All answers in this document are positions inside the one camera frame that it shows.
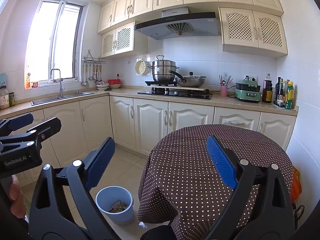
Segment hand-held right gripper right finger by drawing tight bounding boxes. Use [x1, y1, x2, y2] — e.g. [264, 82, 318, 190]
[202, 135, 294, 240]

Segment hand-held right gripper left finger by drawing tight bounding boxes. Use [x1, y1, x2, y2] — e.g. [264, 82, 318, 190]
[27, 137, 118, 240]

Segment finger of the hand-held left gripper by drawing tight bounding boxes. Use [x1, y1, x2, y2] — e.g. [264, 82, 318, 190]
[0, 117, 62, 155]
[0, 113, 34, 137]

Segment pale blue waste bin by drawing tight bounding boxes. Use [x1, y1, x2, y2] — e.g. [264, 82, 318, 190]
[95, 185, 135, 226]

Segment person's left hand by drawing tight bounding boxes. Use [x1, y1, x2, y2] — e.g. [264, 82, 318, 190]
[9, 174, 27, 219]

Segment white lidded jar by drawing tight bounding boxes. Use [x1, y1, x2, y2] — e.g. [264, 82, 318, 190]
[0, 85, 10, 110]

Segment steel sink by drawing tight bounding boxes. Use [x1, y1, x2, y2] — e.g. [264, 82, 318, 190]
[31, 91, 95, 105]

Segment brown polka dot tablecloth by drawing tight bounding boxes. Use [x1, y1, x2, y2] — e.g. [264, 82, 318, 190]
[137, 124, 293, 240]

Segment steel kitchen faucet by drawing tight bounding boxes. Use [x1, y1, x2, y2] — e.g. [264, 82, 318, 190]
[50, 68, 66, 99]

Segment cream base cabinets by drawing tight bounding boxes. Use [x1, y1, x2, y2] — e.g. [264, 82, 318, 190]
[0, 91, 298, 188]

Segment row of hanging utensils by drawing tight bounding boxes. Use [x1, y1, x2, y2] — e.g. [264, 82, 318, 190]
[80, 64, 104, 86]

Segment green electric cooker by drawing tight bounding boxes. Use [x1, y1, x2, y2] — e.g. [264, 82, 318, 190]
[234, 79, 262, 103]

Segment orange plastic bag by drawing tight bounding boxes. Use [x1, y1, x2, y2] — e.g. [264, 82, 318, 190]
[291, 166, 302, 202]

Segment black gas stove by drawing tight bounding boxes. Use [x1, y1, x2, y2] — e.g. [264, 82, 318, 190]
[137, 90, 213, 100]

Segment large brown sauce bottle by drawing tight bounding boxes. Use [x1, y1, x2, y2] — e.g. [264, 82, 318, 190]
[262, 74, 273, 103]

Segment metal utensil rack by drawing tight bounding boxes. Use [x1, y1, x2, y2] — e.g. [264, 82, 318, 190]
[81, 50, 107, 64]

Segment cream board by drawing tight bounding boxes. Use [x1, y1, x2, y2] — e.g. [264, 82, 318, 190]
[150, 86, 206, 92]

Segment steel wok with lid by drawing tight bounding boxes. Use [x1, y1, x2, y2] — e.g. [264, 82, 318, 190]
[168, 70, 207, 87]

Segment sliding window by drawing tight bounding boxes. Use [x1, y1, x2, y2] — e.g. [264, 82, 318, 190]
[25, 0, 87, 88]

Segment dark sauce bottle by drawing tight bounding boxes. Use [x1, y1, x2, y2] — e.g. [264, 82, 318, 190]
[277, 79, 286, 108]
[274, 77, 282, 105]

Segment green yellow bottle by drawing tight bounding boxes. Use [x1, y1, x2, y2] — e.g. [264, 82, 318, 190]
[285, 81, 295, 110]

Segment black induction cooker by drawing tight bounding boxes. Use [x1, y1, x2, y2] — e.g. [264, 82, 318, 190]
[144, 80, 177, 87]

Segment cream round colander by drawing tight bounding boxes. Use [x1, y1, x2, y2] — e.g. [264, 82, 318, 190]
[135, 60, 153, 76]

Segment steel steamer pot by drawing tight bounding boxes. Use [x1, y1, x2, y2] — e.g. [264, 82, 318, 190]
[147, 55, 180, 82]

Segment cream lattice door cabinet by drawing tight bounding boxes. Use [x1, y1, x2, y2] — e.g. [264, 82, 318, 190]
[101, 21, 135, 58]
[219, 7, 288, 59]

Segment grey range hood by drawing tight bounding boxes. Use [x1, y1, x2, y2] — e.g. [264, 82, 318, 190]
[135, 6, 222, 40]

